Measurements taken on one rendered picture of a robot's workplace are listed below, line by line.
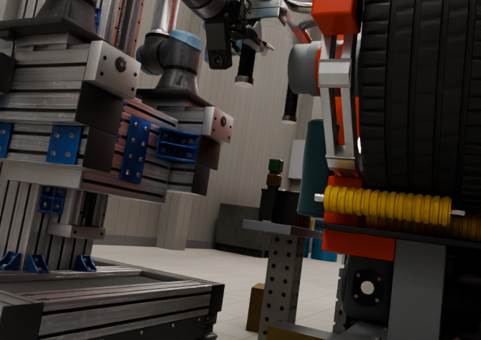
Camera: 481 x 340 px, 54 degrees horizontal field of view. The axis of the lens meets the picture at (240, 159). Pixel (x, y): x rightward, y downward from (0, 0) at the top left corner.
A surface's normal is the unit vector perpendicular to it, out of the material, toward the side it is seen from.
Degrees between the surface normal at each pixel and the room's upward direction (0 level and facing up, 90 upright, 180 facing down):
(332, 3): 90
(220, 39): 122
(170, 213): 90
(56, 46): 90
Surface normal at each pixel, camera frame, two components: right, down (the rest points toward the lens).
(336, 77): -0.39, 0.56
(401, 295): -0.40, -0.18
